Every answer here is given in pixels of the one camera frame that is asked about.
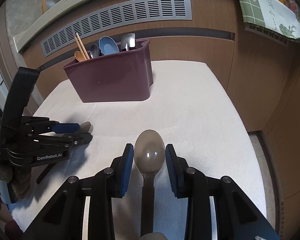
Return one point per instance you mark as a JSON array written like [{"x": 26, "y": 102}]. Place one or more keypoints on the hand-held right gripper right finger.
[{"x": 171, "y": 170}]

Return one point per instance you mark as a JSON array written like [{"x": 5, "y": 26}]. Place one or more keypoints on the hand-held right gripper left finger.
[{"x": 126, "y": 170}]

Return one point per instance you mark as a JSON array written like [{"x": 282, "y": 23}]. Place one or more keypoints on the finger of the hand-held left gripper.
[
  {"x": 82, "y": 138},
  {"x": 65, "y": 128}
]

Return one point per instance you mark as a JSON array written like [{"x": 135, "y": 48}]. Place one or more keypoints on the grey plastic spoon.
[
  {"x": 87, "y": 127},
  {"x": 148, "y": 150}
]

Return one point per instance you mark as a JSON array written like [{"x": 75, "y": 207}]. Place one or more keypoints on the purple utensil caddy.
[{"x": 110, "y": 80}]

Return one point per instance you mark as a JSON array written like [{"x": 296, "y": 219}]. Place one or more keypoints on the wooden spoon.
[{"x": 78, "y": 55}]

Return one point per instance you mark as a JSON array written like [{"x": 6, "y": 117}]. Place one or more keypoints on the wooden chopstick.
[
  {"x": 84, "y": 48},
  {"x": 81, "y": 48}
]

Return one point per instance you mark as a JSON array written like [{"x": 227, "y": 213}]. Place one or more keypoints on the blue spoon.
[{"x": 108, "y": 45}]

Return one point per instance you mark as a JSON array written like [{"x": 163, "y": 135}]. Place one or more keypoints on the metal shovel spoon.
[{"x": 128, "y": 40}]

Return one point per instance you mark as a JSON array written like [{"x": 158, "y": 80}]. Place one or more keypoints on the person's left hand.
[{"x": 20, "y": 180}]

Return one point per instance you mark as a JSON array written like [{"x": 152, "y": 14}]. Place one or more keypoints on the white tablecloth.
[{"x": 190, "y": 110}]

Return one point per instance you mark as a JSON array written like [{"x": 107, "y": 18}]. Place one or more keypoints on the wooden cabinet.
[{"x": 215, "y": 55}]

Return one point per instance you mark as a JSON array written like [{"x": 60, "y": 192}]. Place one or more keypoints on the small grey vent grille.
[{"x": 265, "y": 33}]

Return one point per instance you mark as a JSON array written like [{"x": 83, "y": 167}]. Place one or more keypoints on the green checked cloth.
[{"x": 255, "y": 2}]

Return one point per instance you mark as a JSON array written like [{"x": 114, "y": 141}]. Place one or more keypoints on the red snack bag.
[{"x": 288, "y": 0}]

